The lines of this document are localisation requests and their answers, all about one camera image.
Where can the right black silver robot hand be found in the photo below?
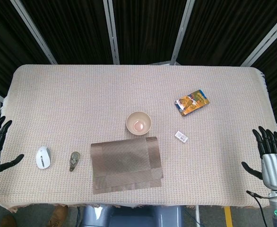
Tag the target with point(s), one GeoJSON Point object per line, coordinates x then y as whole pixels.
{"type": "Point", "coordinates": [275, 170]}

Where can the brown woven placemat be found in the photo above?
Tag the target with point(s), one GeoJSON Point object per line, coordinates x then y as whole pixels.
{"type": "Point", "coordinates": [126, 165]}

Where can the beige bowl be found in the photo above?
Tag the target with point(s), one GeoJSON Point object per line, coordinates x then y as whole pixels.
{"type": "Point", "coordinates": [138, 123]}

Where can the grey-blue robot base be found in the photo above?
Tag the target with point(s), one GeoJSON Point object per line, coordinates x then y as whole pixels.
{"type": "Point", "coordinates": [131, 217]}

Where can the white computer mouse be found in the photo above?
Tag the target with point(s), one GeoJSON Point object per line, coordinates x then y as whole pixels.
{"type": "Point", "coordinates": [43, 158]}

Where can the brown leather shoe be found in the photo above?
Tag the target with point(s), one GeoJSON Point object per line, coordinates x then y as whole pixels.
{"type": "Point", "coordinates": [58, 215]}
{"type": "Point", "coordinates": [8, 221]}

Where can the yellow floor tape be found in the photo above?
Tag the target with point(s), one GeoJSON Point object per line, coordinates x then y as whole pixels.
{"type": "Point", "coordinates": [228, 217]}

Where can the olive correction tape dispenser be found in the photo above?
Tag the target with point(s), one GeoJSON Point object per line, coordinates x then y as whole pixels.
{"type": "Point", "coordinates": [73, 160]}

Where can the white table leg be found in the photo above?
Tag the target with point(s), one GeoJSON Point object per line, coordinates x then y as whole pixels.
{"type": "Point", "coordinates": [197, 216]}

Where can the small white box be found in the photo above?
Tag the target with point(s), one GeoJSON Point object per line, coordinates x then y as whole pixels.
{"type": "Point", "coordinates": [181, 136]}

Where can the orange blue snack packet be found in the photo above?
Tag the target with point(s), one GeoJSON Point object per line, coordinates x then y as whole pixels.
{"type": "Point", "coordinates": [192, 102]}

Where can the beige woven tablecloth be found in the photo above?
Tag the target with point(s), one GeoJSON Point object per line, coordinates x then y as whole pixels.
{"type": "Point", "coordinates": [81, 94]}

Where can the black pleated curtain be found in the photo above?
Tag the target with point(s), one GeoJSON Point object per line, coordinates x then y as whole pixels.
{"type": "Point", "coordinates": [81, 23]}

